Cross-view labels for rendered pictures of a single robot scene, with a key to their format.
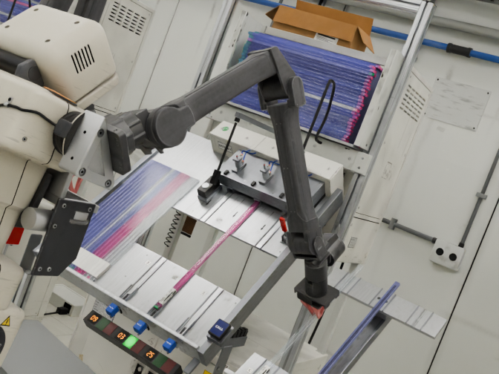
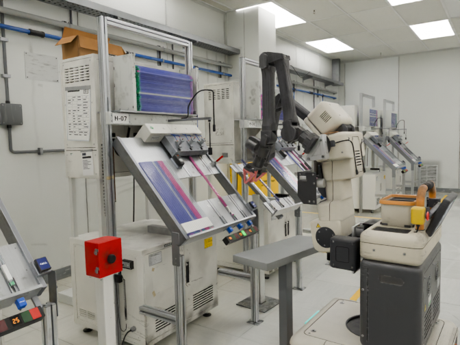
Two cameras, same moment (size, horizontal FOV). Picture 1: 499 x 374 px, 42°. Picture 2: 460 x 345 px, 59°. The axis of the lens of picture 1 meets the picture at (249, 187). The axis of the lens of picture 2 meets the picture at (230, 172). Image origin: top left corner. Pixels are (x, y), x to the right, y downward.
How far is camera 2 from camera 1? 304 cm
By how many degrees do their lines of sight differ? 86
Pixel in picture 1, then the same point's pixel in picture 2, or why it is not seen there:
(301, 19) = (95, 45)
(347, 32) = (120, 50)
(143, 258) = (205, 205)
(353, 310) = (40, 211)
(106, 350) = (164, 275)
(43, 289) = not seen: outside the picture
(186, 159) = (144, 153)
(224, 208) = (187, 166)
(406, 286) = (60, 181)
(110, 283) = (215, 223)
